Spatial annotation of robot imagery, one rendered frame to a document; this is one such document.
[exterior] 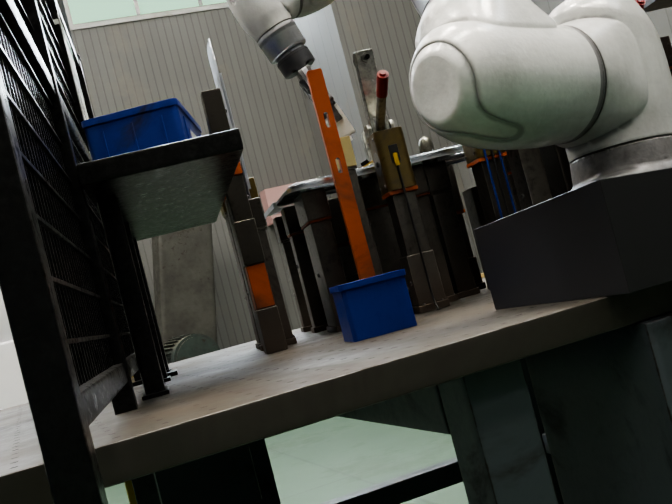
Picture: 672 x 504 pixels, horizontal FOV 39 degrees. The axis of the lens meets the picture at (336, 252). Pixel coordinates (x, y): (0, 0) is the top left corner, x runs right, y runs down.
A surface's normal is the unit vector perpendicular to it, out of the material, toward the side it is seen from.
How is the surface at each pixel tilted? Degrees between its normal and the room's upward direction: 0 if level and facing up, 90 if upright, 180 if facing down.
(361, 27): 90
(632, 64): 89
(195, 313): 90
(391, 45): 90
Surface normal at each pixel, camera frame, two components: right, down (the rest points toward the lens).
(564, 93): 0.55, 0.25
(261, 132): 0.31, -0.11
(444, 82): -0.77, 0.21
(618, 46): 0.43, -0.34
